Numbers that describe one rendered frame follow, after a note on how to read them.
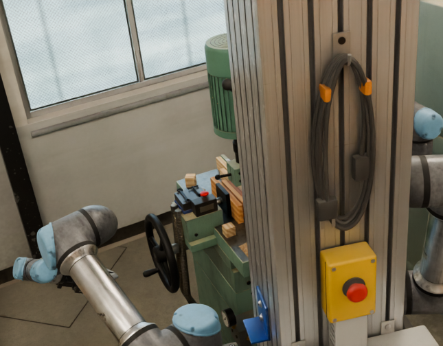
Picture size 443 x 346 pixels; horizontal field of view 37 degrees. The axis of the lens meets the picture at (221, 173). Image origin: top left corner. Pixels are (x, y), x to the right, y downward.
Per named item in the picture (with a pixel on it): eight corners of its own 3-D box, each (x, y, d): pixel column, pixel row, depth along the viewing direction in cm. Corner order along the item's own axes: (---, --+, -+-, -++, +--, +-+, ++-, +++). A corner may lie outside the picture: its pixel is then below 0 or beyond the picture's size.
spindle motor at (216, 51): (205, 126, 226) (195, 38, 210) (251, 113, 231) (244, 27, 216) (226, 146, 211) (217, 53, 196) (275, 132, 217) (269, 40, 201)
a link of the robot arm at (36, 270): (62, 250, 211) (51, 249, 220) (29, 266, 205) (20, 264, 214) (71, 272, 212) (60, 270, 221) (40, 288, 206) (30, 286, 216)
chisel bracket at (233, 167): (228, 182, 233) (225, 161, 229) (263, 171, 237) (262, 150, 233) (236, 191, 227) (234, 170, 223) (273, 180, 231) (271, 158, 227)
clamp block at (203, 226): (174, 222, 235) (170, 201, 230) (208, 211, 239) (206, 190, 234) (189, 244, 223) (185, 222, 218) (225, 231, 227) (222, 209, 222)
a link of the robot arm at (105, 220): (117, 187, 185) (79, 234, 226) (83, 203, 179) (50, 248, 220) (138, 222, 183) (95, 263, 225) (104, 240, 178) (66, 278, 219)
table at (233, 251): (154, 200, 255) (152, 187, 252) (226, 178, 264) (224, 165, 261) (217, 288, 205) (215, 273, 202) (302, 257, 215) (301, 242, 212)
